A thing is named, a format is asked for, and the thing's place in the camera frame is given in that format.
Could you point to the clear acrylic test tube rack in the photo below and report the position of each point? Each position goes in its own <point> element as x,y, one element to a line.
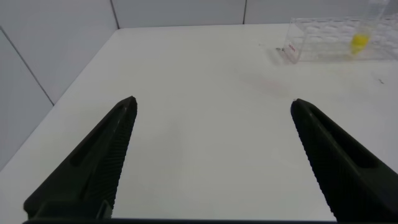
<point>323,40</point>

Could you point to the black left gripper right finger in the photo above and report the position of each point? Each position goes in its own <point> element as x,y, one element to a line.
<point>345,168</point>

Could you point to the test tube with yellow pigment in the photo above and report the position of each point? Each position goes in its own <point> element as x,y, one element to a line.
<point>360,42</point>

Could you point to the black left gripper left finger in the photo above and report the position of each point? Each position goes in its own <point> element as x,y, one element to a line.
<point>93,165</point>

